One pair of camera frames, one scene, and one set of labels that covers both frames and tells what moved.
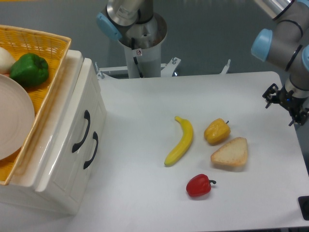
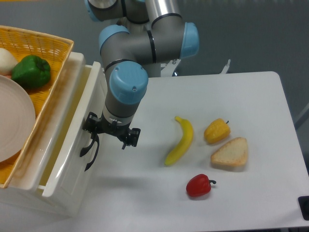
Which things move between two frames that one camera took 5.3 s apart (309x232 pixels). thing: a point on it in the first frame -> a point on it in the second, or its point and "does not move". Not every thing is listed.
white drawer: (67, 169) does not move
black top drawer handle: (87, 116) -> (93, 137)
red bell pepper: (199, 185) does not move
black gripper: (293, 104) -> (94, 123)
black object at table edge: (303, 205) does not move
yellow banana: (185, 144) does not move
